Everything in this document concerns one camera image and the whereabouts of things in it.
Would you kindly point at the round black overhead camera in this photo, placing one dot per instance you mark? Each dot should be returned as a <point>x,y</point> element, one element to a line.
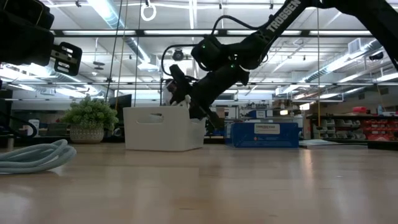
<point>178,56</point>

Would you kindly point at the dark computer monitor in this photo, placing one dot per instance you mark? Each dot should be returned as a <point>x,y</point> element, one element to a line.
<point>121,102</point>

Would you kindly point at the black aluminium rig frame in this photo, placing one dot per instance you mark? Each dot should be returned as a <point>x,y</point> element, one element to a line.
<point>140,32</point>

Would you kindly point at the small white container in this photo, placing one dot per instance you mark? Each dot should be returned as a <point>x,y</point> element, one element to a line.
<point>33,127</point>

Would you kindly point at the white plastic basket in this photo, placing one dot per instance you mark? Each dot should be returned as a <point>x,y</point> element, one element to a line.
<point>161,137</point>

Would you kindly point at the white cylindrical container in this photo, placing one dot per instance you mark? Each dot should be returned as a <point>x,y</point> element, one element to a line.
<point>166,96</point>

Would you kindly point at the green potted plant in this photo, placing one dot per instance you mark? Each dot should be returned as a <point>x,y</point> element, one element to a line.
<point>88,115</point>

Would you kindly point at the blue controller box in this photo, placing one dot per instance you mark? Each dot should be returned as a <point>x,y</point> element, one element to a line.
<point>264,138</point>

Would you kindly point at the dark shelf with red bins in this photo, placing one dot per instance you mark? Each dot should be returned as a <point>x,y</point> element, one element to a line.
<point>379,124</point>

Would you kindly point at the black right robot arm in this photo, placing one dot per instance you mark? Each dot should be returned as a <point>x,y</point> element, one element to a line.
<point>280,18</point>

